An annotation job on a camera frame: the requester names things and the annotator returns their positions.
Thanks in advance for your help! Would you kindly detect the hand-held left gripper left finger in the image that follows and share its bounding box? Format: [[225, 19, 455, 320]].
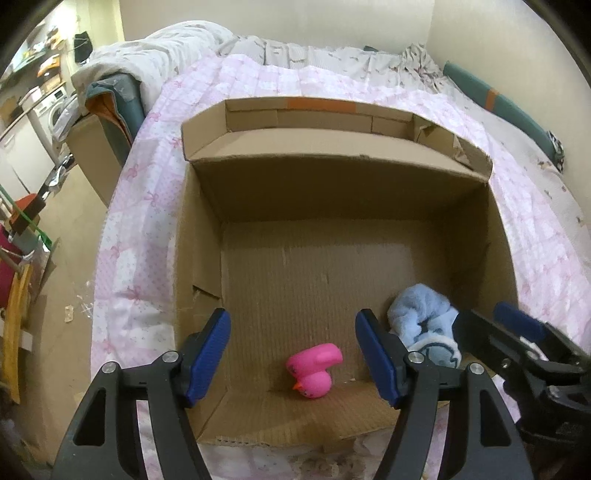
[[52, 308, 232, 480]]

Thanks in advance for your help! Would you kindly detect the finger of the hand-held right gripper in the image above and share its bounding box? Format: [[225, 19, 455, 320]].
[[454, 308, 533, 376], [492, 302, 579, 366]]

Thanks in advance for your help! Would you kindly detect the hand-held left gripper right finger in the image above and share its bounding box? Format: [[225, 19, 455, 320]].
[[355, 308, 539, 480]]

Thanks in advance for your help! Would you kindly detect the light blue soft cloth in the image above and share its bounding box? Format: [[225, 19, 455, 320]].
[[387, 284, 463, 370]]

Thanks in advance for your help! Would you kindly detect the pink rubber duck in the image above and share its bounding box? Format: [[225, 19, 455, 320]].
[[285, 343, 343, 400]]

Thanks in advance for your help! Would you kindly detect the pink checkered blanket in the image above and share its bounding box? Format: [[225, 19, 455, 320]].
[[90, 53, 591, 480]]

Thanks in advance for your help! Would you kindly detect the clear plastic wrapper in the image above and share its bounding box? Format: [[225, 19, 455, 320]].
[[62, 277, 98, 324]]

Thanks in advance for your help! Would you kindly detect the yellow curved board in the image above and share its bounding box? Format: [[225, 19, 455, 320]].
[[0, 263, 35, 402]]

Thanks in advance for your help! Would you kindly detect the teal bed bumper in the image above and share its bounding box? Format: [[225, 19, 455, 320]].
[[442, 62, 566, 174]]

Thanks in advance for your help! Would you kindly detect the red round object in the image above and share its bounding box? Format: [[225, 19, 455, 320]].
[[0, 231, 19, 310]]

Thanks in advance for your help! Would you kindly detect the orange block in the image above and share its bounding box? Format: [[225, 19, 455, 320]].
[[13, 194, 49, 232]]

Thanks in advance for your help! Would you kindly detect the chrome metal object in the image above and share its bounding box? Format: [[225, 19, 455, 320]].
[[46, 154, 75, 190]]

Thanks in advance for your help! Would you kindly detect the plain closed cardboard box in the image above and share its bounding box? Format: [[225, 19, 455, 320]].
[[67, 114, 127, 206]]

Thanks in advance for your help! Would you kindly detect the folded teal orange blanket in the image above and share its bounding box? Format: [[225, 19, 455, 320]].
[[85, 74, 148, 153]]

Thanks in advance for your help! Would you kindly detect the white cabinet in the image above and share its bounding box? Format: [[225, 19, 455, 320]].
[[0, 111, 56, 195]]

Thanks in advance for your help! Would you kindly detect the white washing machine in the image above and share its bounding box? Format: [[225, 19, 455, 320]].
[[32, 88, 77, 153]]

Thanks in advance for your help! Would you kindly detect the grey floral duvet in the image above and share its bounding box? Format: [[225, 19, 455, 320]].
[[71, 21, 236, 116]]

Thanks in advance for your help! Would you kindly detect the orange tray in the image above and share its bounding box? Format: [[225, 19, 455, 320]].
[[37, 53, 63, 77]]

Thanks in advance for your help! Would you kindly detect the black hanging garment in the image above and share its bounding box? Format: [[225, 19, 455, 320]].
[[74, 31, 94, 63]]

